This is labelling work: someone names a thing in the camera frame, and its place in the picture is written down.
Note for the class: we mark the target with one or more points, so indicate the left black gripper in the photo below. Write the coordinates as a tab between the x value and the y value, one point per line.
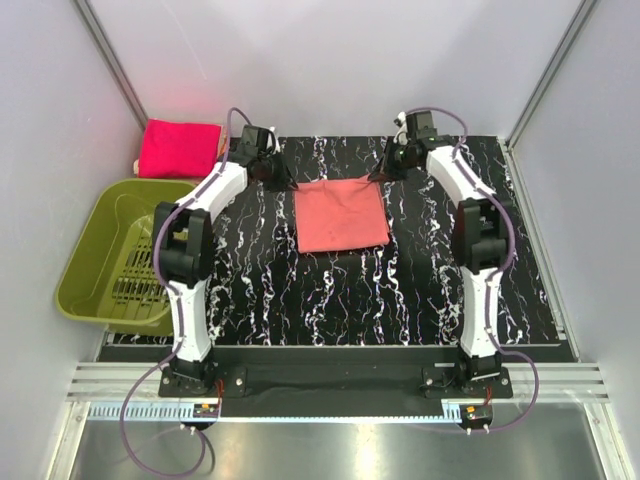
284	182

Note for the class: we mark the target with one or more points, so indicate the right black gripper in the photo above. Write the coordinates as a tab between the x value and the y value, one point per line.
386	172

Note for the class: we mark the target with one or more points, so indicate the salmon pink t shirt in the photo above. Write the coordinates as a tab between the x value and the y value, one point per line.
340	215

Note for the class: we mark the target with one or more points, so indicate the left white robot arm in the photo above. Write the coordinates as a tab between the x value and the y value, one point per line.
183	253

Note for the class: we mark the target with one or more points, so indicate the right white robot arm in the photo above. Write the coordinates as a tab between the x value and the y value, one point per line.
482	243

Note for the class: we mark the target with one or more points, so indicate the stack of folded shirts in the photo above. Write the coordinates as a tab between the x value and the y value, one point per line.
225	140

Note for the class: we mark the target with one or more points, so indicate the black marble pattern mat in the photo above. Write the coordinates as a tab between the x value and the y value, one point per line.
409	292

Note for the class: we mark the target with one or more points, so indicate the folded magenta t shirt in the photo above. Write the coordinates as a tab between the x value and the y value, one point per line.
177	150

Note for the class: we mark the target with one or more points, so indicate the olive green plastic basket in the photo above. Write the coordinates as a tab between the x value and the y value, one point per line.
109	279

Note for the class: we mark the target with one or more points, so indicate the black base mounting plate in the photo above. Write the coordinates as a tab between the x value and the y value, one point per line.
405	383

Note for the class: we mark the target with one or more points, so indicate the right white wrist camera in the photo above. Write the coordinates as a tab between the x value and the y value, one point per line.
400	138

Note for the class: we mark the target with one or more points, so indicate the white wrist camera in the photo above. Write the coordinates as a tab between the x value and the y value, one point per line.
400	138
272	142

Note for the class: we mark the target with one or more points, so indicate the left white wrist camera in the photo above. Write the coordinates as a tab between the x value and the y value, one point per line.
272	142

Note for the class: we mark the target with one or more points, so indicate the aluminium frame rail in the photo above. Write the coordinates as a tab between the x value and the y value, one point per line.
107	52

